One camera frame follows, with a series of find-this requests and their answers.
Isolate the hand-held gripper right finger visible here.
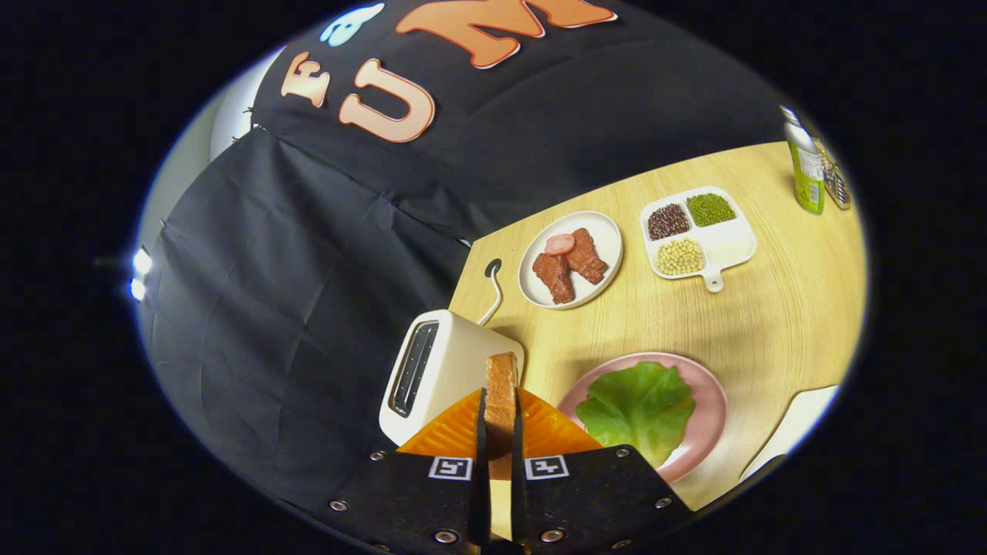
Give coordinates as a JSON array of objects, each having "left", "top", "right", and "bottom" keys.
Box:
[{"left": 509, "top": 388, "right": 695, "bottom": 555}]

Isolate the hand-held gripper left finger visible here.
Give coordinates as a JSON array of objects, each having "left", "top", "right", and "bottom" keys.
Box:
[{"left": 320, "top": 387, "right": 493, "bottom": 555}]

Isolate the toasted bread slice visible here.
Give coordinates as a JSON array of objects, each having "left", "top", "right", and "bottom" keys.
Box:
[{"left": 484, "top": 351, "right": 520, "bottom": 483}]

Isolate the green lettuce leaf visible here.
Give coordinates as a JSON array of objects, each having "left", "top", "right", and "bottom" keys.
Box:
[{"left": 575, "top": 362, "right": 696, "bottom": 469}]

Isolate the white toaster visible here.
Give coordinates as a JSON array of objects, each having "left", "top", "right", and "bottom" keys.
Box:
[{"left": 378, "top": 309, "right": 526, "bottom": 446}]

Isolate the round pink plate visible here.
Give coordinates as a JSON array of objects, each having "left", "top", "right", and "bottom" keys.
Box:
[{"left": 557, "top": 352, "right": 729, "bottom": 485}]

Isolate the brown meat piece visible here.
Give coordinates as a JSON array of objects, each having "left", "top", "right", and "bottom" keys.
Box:
[
  {"left": 532, "top": 253, "right": 576, "bottom": 305},
  {"left": 568, "top": 227, "right": 609, "bottom": 285}
]

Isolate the black backdrop cloth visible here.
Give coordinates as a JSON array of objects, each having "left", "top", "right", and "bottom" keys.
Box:
[{"left": 139, "top": 0, "right": 795, "bottom": 525}]

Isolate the round white plate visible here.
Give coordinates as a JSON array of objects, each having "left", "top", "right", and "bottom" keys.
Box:
[{"left": 517, "top": 210, "right": 624, "bottom": 311}]

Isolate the pile of soybeans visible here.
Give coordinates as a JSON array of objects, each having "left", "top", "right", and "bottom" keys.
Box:
[{"left": 656, "top": 237, "right": 705, "bottom": 276}]

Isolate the small white dish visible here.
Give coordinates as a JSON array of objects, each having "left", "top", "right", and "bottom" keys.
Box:
[{"left": 739, "top": 385, "right": 841, "bottom": 483}]

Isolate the pile of dark beans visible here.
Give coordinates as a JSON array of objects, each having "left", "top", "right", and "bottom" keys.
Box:
[{"left": 647, "top": 203, "right": 692, "bottom": 241}]

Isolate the white divided dish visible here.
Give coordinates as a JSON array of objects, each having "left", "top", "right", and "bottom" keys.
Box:
[{"left": 639, "top": 186, "right": 758, "bottom": 294}]

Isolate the pile of green beans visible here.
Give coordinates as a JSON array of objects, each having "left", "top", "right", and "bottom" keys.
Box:
[{"left": 686, "top": 193, "right": 737, "bottom": 227}]

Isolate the green label metal bottle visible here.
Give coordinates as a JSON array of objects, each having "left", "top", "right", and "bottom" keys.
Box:
[{"left": 780, "top": 106, "right": 826, "bottom": 216}]

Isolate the white toaster cable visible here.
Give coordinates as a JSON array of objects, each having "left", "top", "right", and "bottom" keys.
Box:
[{"left": 477, "top": 258, "right": 504, "bottom": 327}]

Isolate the small metal wire holder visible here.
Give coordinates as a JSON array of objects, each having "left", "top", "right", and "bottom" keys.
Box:
[{"left": 817, "top": 139, "right": 852, "bottom": 210}]

